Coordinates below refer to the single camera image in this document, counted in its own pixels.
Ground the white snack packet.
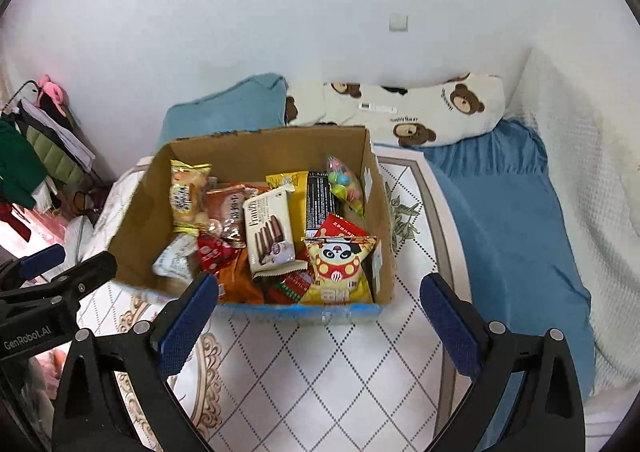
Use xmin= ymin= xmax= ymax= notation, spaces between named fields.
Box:
xmin=152 ymin=233 xmax=198 ymax=283

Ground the small red snack packet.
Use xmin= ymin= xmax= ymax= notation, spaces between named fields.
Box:
xmin=196 ymin=232 xmax=238 ymax=273

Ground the yellow egg roll snack bag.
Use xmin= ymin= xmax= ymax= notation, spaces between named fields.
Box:
xmin=168 ymin=160 xmax=210 ymax=237

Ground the orange snack packet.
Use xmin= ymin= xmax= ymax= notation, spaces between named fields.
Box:
xmin=218 ymin=249 xmax=265 ymax=305

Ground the brown nut snack packet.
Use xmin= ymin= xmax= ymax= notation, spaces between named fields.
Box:
xmin=205 ymin=185 xmax=246 ymax=249

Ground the Franzzi chocolate biscuit pack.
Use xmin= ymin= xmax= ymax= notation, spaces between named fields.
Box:
xmin=242 ymin=183 xmax=308 ymax=280

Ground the yellow panda snack bag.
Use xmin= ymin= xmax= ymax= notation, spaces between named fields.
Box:
xmin=300 ymin=235 xmax=376 ymax=305

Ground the red crown snack packet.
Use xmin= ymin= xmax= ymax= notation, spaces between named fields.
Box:
xmin=265 ymin=214 xmax=376 ymax=306

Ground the yellow black snack bag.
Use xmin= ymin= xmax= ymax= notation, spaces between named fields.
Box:
xmin=266 ymin=171 xmax=340 ymax=242

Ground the colorful candy bag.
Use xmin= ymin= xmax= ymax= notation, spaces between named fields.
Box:
xmin=326 ymin=155 xmax=364 ymax=216

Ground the blue bed sheet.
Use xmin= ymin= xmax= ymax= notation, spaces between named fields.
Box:
xmin=374 ymin=118 xmax=597 ymax=398

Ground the pile of clothes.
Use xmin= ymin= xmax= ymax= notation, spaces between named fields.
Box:
xmin=1 ymin=80 xmax=111 ymax=242

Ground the pink plush toy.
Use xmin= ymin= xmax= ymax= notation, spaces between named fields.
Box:
xmin=38 ymin=74 xmax=68 ymax=117

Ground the cardboard box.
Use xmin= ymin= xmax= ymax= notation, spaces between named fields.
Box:
xmin=108 ymin=126 xmax=395 ymax=323

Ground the blue pillow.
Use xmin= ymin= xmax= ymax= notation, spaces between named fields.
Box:
xmin=155 ymin=73 xmax=288 ymax=150

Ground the bear print pillow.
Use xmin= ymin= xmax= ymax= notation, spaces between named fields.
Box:
xmin=284 ymin=73 xmax=506 ymax=148

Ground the white blanket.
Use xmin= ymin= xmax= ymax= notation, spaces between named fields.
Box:
xmin=508 ymin=48 xmax=639 ymax=392

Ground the white wall switch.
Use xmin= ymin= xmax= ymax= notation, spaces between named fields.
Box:
xmin=388 ymin=14 xmax=409 ymax=32

